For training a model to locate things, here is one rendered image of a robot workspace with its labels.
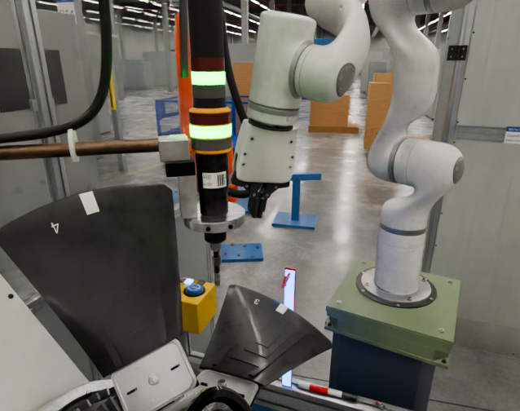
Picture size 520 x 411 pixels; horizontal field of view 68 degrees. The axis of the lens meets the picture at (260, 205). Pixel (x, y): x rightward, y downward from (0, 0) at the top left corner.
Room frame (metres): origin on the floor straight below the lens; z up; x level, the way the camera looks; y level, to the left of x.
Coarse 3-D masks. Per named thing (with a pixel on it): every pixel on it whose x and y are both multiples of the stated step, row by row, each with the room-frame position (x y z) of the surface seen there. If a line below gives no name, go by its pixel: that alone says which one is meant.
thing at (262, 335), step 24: (240, 288) 0.66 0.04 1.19; (240, 312) 0.59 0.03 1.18; (264, 312) 0.60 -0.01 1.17; (288, 312) 0.62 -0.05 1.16; (216, 336) 0.52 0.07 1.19; (240, 336) 0.53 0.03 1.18; (264, 336) 0.53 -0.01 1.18; (288, 336) 0.55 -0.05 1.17; (312, 336) 0.57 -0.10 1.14; (216, 360) 0.46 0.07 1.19; (240, 360) 0.46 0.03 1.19; (264, 360) 0.47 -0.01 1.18; (288, 360) 0.48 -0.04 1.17; (264, 384) 0.42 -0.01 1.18
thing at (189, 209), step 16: (160, 144) 0.38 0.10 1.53; (176, 144) 0.38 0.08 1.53; (160, 160) 0.38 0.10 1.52; (176, 160) 0.38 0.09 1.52; (192, 160) 0.39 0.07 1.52; (176, 176) 0.38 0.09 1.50; (192, 176) 0.39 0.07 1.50; (192, 192) 0.39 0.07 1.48; (192, 208) 0.39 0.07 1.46; (240, 208) 0.42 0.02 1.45; (192, 224) 0.38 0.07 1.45; (208, 224) 0.37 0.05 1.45; (224, 224) 0.38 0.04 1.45; (240, 224) 0.39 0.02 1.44
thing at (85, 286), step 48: (96, 192) 0.50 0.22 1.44; (144, 192) 0.53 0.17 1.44; (0, 240) 0.42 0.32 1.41; (48, 240) 0.44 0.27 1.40; (96, 240) 0.45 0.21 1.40; (144, 240) 0.47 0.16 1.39; (48, 288) 0.41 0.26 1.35; (96, 288) 0.42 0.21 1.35; (144, 288) 0.42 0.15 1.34; (96, 336) 0.38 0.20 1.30; (144, 336) 0.39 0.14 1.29
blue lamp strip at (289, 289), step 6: (288, 270) 0.73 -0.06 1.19; (288, 282) 0.73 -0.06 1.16; (288, 288) 0.73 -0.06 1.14; (288, 294) 0.73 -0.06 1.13; (288, 300) 0.73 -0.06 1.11; (288, 306) 0.73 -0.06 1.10; (282, 378) 0.74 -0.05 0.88; (288, 378) 0.73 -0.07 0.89; (282, 384) 0.74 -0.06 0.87; (288, 384) 0.73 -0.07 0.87
